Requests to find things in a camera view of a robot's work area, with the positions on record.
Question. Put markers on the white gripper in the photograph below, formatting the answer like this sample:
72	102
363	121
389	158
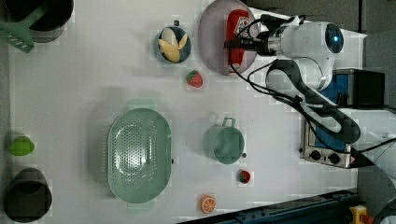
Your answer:
260	44

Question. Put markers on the red ketchup bottle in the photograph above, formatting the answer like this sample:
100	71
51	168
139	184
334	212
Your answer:
237	21

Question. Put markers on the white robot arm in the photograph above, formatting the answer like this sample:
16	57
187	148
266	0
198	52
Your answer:
305	55

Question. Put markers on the pink oval plate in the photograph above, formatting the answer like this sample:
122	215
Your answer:
222	21

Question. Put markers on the red strawberry near plate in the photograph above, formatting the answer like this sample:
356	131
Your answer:
194	79

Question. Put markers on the blue bowl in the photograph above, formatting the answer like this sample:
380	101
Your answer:
185	53

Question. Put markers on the yellow peeled banana toy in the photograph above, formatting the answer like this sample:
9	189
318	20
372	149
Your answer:
170	47

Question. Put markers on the green small pot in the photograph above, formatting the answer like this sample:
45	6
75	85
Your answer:
224	143

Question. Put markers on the red strawberry toy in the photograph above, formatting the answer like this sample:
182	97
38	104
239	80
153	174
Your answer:
244	176

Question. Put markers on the green perforated colander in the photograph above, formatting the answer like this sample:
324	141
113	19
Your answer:
139	155

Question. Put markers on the orange slice toy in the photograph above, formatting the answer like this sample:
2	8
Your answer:
207	204

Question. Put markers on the green spatula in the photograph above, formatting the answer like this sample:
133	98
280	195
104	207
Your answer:
17	34

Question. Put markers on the green lime toy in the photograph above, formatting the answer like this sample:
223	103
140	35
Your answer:
21	146

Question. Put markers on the black cup lower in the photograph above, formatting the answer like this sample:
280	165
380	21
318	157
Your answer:
28	197

